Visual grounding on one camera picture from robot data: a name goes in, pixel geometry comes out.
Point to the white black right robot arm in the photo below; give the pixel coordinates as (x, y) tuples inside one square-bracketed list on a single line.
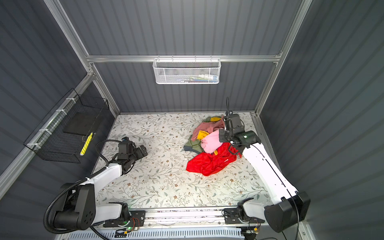
[(288, 207)]

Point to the black wire basket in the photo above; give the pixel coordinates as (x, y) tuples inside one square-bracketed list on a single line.
[(67, 134)]

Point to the red cloth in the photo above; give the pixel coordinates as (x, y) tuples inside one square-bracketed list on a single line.
[(209, 164)]

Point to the yellow cloth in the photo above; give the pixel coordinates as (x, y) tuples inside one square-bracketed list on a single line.
[(209, 139)]

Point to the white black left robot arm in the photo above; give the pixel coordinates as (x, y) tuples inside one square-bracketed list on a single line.
[(75, 207)]

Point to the items in white basket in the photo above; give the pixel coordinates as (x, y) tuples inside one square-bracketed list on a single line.
[(205, 78)]

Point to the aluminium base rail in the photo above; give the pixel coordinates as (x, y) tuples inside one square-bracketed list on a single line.
[(190, 217)]

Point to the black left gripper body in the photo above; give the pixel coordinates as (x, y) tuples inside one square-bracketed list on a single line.
[(137, 153)]

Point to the olive green cloth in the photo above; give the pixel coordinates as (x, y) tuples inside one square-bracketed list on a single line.
[(195, 146)]

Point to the white wire mesh basket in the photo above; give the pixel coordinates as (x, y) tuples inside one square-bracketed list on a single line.
[(167, 72)]

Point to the light pink cloth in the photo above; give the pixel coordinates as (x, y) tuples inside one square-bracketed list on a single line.
[(211, 142)]

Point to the black flat pad in basket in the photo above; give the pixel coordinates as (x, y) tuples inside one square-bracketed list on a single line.
[(83, 124)]

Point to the yellow green marker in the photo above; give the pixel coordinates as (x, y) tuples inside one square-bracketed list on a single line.
[(86, 144)]

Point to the dusty rose cloth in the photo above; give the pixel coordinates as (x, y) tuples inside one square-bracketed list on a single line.
[(208, 127)]

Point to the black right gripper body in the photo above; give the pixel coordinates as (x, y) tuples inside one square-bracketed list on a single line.
[(224, 136)]

